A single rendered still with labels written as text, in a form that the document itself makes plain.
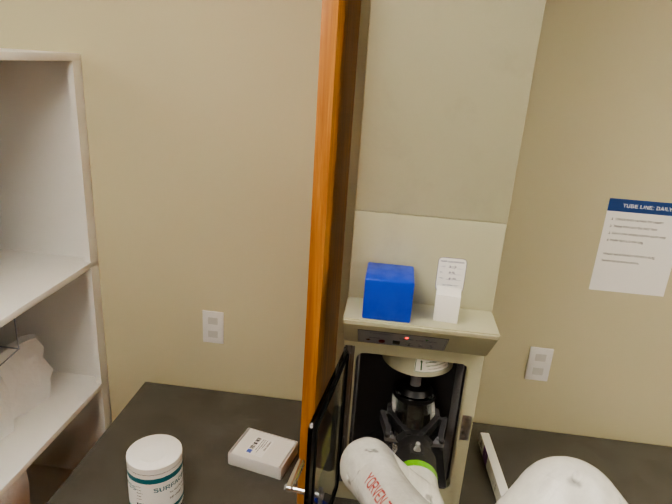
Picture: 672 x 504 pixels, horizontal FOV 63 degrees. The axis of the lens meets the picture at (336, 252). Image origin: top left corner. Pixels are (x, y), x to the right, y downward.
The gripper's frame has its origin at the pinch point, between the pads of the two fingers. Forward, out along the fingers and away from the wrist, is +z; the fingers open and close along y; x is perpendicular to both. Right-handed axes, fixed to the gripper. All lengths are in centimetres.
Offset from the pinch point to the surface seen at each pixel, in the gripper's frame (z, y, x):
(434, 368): -4.0, -3.6, -13.5
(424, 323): -16.7, 1.4, -30.9
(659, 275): 36, -68, -29
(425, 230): -6.9, 2.8, -47.9
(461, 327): -16.7, -6.2, -30.9
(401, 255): -6.8, 7.2, -41.8
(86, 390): 28, 105, 28
